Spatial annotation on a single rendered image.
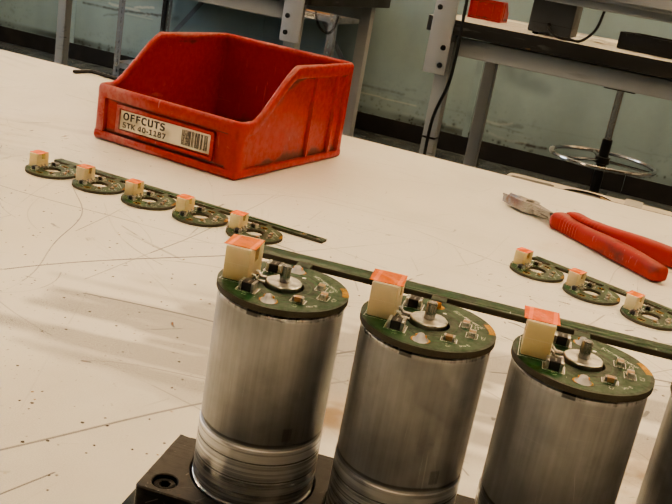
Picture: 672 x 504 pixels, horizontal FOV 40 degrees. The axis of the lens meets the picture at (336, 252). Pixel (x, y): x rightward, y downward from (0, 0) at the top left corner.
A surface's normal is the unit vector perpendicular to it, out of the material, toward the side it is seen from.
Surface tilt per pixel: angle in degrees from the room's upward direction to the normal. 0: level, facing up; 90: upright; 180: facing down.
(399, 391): 90
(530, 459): 90
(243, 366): 90
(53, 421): 0
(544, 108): 90
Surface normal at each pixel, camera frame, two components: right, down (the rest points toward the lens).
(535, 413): -0.72, 0.10
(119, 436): 0.17, -0.94
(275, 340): 0.05, 0.33
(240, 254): -0.25, 0.26
